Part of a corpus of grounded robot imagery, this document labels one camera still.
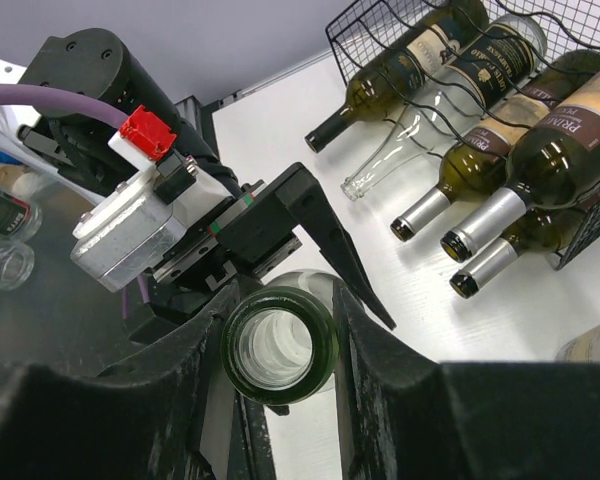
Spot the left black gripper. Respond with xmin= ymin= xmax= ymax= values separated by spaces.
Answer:
xmin=153 ymin=162 xmax=396 ymax=330

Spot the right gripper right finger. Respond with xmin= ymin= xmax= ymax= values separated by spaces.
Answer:
xmin=333 ymin=285 xmax=600 ymax=479

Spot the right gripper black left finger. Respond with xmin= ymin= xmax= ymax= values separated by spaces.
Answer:
xmin=0 ymin=283 xmax=242 ymax=479

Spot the dark bottle front label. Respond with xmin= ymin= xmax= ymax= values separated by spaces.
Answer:
xmin=305 ymin=1 xmax=489 ymax=153

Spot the dark bottle label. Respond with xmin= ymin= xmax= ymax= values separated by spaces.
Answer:
xmin=390 ymin=50 xmax=600 ymax=242
xmin=305 ymin=1 xmax=489 ymax=153

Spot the clear glass bottle front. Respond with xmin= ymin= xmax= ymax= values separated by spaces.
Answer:
xmin=340 ymin=13 xmax=549 ymax=203

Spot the green bottle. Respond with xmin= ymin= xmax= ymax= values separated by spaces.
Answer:
xmin=440 ymin=72 xmax=600 ymax=262
xmin=555 ymin=325 xmax=600 ymax=363

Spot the olive bottle tan label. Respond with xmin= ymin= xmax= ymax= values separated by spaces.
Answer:
xmin=449 ymin=208 xmax=586 ymax=299

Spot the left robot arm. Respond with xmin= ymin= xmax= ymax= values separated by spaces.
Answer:
xmin=20 ymin=28 xmax=395 ymax=328

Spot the black wire wine rack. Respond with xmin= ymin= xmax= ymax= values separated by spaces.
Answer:
xmin=326 ymin=1 xmax=600 ymax=242

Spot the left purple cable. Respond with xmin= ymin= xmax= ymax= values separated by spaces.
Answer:
xmin=0 ymin=82 xmax=176 ymax=171

